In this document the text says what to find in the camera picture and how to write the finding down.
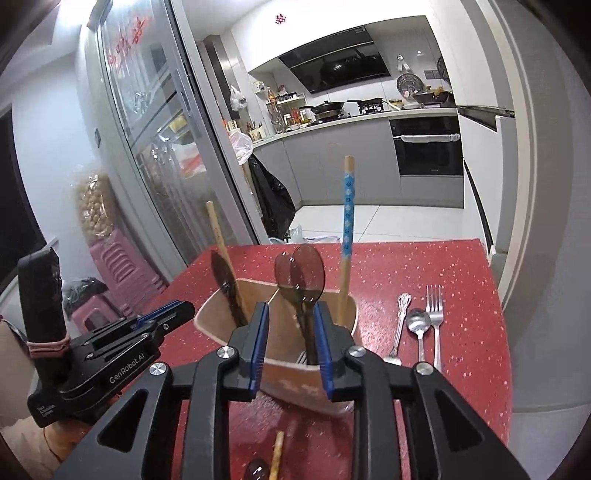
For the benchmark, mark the clear bag of nuts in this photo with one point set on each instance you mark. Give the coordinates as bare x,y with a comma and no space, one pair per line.
94,203

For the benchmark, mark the dark cooking pot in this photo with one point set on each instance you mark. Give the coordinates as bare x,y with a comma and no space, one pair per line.
431,97

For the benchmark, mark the person's left forearm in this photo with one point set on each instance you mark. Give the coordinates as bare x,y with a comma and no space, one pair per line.
41,447

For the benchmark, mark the white hanging plastic bag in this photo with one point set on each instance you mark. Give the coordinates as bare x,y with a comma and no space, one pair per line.
238,98

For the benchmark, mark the red door decal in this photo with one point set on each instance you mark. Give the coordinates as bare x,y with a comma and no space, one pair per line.
122,44

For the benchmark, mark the grey kitchen cabinets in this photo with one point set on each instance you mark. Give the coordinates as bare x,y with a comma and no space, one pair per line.
332,170

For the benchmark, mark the black wok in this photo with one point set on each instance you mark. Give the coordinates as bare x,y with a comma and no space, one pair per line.
323,110

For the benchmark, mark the round metal steamer rack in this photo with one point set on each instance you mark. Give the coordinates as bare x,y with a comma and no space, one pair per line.
408,85

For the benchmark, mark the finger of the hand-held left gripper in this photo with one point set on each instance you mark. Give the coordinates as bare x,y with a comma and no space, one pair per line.
159,311
178,318

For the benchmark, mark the beige plastic cutlery holder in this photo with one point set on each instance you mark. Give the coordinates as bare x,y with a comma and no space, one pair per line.
300,383

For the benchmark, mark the white towel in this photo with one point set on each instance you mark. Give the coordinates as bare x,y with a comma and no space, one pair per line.
429,138

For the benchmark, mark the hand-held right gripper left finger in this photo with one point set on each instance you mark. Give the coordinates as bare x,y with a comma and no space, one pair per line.
261,350

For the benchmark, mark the wall light switch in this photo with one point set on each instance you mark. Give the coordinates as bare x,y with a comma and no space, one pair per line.
97,138

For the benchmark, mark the blue patterned wooden chopstick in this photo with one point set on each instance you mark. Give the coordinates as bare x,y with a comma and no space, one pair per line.
347,217

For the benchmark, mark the black built-in oven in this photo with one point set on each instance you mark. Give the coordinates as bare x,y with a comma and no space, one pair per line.
429,157

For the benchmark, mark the black range hood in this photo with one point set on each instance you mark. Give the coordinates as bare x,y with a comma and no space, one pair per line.
337,64

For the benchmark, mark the sliding glass door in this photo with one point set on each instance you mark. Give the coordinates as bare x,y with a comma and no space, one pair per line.
161,161

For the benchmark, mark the single pink stool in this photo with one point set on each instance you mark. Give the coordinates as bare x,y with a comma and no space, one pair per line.
99,318

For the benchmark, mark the spice rack with bottles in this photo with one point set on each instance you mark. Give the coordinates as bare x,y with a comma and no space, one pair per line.
284,110

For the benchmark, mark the black garbage bag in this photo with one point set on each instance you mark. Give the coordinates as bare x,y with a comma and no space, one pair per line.
274,194

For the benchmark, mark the black frying pan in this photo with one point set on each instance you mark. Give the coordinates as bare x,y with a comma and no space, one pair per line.
367,104

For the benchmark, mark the red wall decal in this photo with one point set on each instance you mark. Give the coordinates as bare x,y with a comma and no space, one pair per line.
280,19

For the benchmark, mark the plain wooden chopstick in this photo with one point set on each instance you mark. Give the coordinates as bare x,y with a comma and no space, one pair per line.
277,452
217,230

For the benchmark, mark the metal spoon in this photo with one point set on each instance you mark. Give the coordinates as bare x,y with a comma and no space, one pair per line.
418,321

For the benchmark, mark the plain metal fork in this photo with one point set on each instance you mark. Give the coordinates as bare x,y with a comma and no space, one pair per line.
435,318

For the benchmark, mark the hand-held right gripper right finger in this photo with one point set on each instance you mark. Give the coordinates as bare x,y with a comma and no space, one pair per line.
323,350

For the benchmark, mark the stack of pink stools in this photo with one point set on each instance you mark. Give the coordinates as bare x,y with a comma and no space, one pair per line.
124,267

